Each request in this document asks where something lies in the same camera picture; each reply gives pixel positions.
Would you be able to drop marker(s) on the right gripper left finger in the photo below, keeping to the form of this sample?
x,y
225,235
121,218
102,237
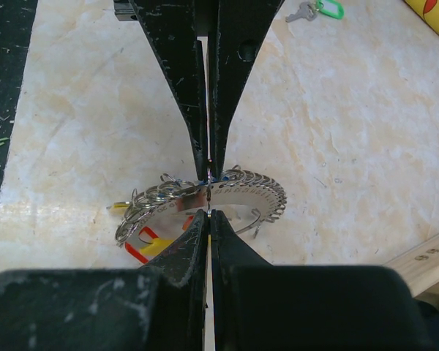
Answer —
x,y
160,306

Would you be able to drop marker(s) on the blue pikachu shirt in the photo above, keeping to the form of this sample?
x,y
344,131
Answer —
x,y
428,11

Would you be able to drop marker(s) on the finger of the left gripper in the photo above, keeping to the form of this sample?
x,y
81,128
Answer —
x,y
238,29

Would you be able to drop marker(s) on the green tag key left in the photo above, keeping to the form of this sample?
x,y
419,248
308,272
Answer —
x,y
310,10

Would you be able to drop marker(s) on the large keyring with keys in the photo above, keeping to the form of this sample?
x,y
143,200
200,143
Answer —
x,y
153,219

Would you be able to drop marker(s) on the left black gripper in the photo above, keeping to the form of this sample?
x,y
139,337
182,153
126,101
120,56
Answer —
x,y
170,27

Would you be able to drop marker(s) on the wooden clothes rack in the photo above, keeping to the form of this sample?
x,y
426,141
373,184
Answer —
x,y
419,268

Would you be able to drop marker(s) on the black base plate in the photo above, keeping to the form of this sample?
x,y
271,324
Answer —
x,y
16,22

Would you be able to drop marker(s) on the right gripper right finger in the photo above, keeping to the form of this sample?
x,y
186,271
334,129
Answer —
x,y
260,306

